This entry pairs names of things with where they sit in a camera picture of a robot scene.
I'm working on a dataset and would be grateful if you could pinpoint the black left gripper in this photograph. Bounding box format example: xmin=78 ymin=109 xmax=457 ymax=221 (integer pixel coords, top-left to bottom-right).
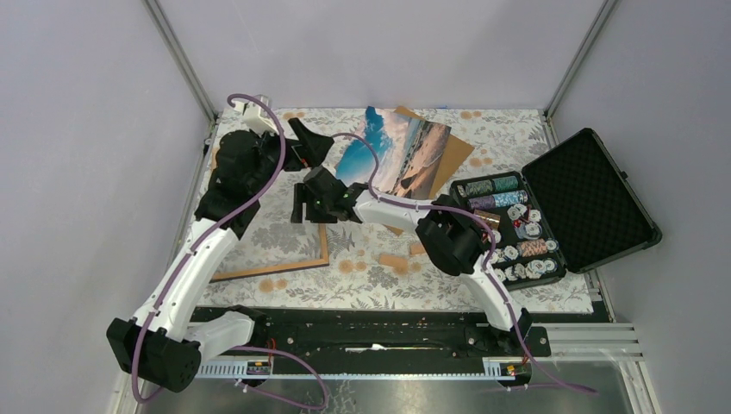
xmin=247 ymin=117 xmax=334 ymax=193

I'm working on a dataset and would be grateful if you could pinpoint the wooden picture frame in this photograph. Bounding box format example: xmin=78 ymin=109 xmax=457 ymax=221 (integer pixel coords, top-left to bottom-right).
xmin=211 ymin=171 xmax=329 ymax=282

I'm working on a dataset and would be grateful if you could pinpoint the landscape photo print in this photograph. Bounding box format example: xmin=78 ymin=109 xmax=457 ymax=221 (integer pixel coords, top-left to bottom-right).
xmin=335 ymin=107 xmax=451 ymax=199

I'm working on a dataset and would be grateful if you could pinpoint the brown backing board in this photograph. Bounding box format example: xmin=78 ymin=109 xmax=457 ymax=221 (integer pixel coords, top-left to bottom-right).
xmin=354 ymin=107 xmax=473 ymax=200

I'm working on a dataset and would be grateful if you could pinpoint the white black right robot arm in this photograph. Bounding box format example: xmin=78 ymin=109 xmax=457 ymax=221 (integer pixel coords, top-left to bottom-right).
xmin=291 ymin=166 xmax=532 ymax=355

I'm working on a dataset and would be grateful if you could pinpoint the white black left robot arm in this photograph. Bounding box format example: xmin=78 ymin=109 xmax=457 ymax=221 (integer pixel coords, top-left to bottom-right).
xmin=106 ymin=118 xmax=334 ymax=392

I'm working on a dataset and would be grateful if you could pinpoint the floral table cloth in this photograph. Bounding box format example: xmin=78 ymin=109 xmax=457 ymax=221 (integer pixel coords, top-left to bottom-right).
xmin=191 ymin=107 xmax=595 ymax=315

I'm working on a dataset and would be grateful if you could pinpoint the small wooden block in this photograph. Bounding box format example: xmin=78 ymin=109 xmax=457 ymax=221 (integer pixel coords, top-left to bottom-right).
xmin=409 ymin=242 xmax=426 ymax=256
xmin=378 ymin=254 xmax=409 ymax=269

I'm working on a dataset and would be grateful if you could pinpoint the black poker chip case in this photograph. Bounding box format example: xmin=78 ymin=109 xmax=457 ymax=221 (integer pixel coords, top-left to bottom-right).
xmin=449 ymin=129 xmax=662 ymax=290

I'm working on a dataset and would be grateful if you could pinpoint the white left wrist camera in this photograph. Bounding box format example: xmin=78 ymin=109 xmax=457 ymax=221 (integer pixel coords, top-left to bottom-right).
xmin=234 ymin=100 xmax=277 ymax=135

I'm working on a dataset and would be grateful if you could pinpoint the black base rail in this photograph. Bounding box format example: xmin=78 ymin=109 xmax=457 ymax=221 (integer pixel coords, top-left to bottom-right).
xmin=194 ymin=305 xmax=553 ymax=377

